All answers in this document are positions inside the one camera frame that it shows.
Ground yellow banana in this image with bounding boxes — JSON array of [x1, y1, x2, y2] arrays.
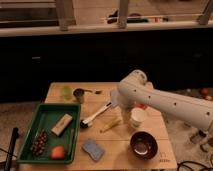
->
[[100, 118, 121, 133]]

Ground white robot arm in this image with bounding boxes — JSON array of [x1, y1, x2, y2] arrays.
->
[[111, 70, 213, 135]]

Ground green plastic tray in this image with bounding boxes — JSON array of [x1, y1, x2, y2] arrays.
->
[[17, 103, 81, 164]]

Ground orange bowl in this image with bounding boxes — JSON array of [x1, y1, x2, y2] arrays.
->
[[135, 103, 147, 110]]

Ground dark brown bowl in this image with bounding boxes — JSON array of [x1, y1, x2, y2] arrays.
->
[[130, 131, 158, 160]]

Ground blue sponge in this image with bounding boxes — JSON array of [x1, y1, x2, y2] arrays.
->
[[82, 139, 105, 161]]

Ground metal cup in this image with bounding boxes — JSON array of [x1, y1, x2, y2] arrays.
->
[[73, 88, 84, 104]]

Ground green plastic cup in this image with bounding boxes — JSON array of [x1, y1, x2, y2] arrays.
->
[[61, 86, 72, 100]]

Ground wooden block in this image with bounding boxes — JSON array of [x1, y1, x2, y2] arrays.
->
[[51, 114, 73, 136]]

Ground red orange fruit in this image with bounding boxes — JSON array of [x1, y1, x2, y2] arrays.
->
[[51, 146, 65, 160]]

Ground dark grape bunch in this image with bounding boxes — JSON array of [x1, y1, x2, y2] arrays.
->
[[30, 130, 48, 156]]

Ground black stand pole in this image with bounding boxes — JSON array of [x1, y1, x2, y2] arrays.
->
[[4, 127, 19, 171]]

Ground white handled spatula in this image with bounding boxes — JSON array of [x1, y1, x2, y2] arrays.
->
[[80, 102, 112, 128]]

